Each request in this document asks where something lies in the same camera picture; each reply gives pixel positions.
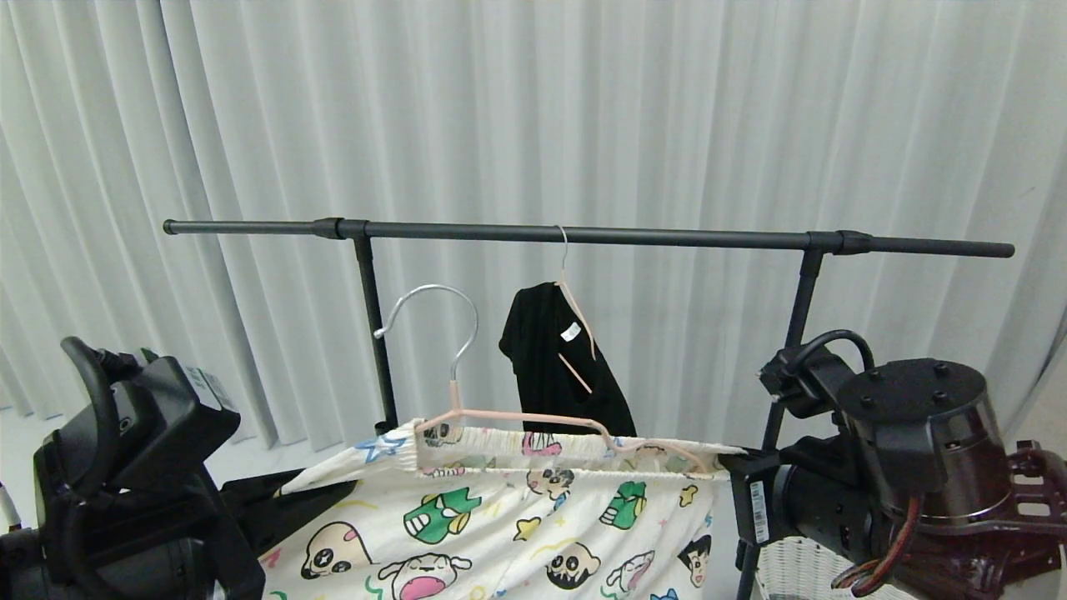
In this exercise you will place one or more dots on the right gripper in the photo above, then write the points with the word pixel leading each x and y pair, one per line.
pixel 817 508

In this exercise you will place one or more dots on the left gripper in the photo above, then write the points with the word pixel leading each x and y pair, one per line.
pixel 150 567

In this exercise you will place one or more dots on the black garment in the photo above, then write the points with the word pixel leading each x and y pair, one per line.
pixel 542 367

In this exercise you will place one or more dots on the cream printed garment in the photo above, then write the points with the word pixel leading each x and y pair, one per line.
pixel 500 533

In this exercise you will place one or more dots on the pink clothes hanger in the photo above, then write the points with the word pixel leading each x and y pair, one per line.
pixel 455 396
pixel 578 319

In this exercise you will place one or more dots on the white laundry basket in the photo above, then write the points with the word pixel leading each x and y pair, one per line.
pixel 809 575

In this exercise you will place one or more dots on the black clothes rack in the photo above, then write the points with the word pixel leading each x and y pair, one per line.
pixel 667 237

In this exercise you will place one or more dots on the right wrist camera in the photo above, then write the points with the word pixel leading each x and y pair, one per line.
pixel 800 387

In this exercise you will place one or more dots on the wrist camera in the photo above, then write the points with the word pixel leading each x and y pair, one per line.
pixel 800 387
pixel 167 417

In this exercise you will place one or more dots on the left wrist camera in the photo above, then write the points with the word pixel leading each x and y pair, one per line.
pixel 167 417

